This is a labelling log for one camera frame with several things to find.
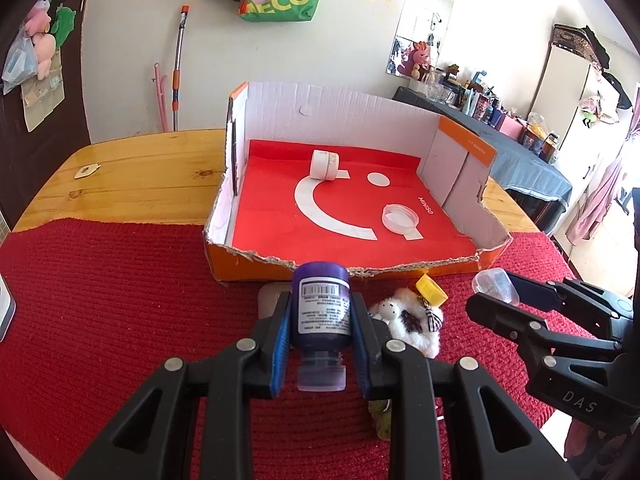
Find purple plastic bottle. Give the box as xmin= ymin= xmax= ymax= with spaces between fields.
xmin=291 ymin=261 xmax=352 ymax=392

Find pink rabbit plush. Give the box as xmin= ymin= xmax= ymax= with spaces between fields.
xmin=397 ymin=41 xmax=431 ymax=80

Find pink curtain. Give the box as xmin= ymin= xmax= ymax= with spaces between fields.
xmin=565 ymin=91 xmax=639 ymax=246

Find dark brown door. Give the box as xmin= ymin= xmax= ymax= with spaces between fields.
xmin=1 ymin=0 xmax=90 ymax=226

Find white device with ring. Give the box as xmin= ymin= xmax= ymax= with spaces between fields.
xmin=0 ymin=276 xmax=16 ymax=341

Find pink plastic hanger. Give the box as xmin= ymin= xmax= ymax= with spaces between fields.
xmin=153 ymin=63 xmax=168 ymax=132

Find white wardrobe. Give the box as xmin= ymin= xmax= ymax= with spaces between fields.
xmin=532 ymin=46 xmax=632 ymax=208

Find dark covered side table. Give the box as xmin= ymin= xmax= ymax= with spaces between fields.
xmin=393 ymin=87 xmax=573 ymax=234

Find grey square case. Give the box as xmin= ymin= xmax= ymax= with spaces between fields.
xmin=257 ymin=282 xmax=292 ymax=320

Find pink plush toys hanging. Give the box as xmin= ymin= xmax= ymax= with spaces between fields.
xmin=25 ymin=0 xmax=56 ymax=80

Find clear square small box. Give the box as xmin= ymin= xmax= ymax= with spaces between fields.
xmin=472 ymin=268 xmax=520 ymax=307

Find white fluffy plush toy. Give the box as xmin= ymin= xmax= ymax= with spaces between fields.
xmin=369 ymin=288 xmax=444 ymax=359

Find yellow bottle cap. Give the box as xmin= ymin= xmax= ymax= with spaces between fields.
xmin=416 ymin=274 xmax=448 ymax=308

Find small wooden tag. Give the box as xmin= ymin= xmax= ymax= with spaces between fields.
xmin=74 ymin=164 xmax=100 ymax=180

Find clear round container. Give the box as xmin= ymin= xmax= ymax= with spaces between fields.
xmin=382 ymin=204 xmax=420 ymax=235

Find red knitted table cloth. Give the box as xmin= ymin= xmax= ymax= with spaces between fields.
xmin=0 ymin=218 xmax=609 ymax=480

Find orange grey mop handle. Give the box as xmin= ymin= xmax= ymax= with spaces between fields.
xmin=171 ymin=4 xmax=190 ymax=131

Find green plush on door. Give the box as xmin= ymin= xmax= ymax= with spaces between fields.
xmin=50 ymin=6 xmax=76 ymax=50

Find orange white cardboard box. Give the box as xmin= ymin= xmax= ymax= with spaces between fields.
xmin=204 ymin=82 xmax=512 ymax=282

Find green fuzzy plush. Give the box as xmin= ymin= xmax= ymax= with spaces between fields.
xmin=369 ymin=400 xmax=392 ymax=441

